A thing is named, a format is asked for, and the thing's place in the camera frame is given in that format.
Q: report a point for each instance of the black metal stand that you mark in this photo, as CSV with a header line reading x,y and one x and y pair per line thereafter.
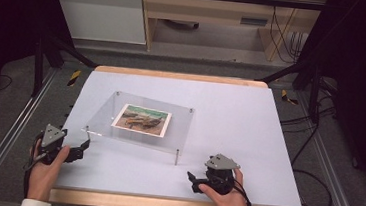
x,y
38,67
314,91

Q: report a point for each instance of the black curtain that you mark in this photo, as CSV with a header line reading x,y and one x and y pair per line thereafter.
x,y
363,82
7,17

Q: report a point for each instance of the boat painting print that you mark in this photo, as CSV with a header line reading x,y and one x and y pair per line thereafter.
x,y
142,120

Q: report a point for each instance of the person's left hand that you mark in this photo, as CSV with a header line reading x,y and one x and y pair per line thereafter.
x,y
42,179

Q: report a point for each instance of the white board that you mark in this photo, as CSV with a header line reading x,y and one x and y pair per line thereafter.
x,y
235,127

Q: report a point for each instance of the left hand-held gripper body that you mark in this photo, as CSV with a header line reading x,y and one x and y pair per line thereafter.
x,y
49,136

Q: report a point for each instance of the clear acrylic photo frame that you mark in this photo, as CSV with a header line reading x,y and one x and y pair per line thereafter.
x,y
175,129

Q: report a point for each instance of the yellow clamp right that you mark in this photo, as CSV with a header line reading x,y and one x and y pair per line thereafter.
x,y
288,97

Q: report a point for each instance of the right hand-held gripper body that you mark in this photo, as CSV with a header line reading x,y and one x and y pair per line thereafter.
x,y
220,173

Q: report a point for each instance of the white cabinet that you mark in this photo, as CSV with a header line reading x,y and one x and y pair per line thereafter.
x,y
102,12

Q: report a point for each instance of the person's right hand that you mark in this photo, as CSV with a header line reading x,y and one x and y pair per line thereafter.
x,y
229,204

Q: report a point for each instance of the light wooden desk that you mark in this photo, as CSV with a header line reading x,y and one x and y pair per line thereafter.
x,y
209,8

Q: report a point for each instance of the aluminium floor rail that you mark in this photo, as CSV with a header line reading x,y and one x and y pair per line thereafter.
x,y
7,134
329,169

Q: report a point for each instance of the yellow black tape strip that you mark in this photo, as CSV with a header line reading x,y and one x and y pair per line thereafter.
x,y
74,77

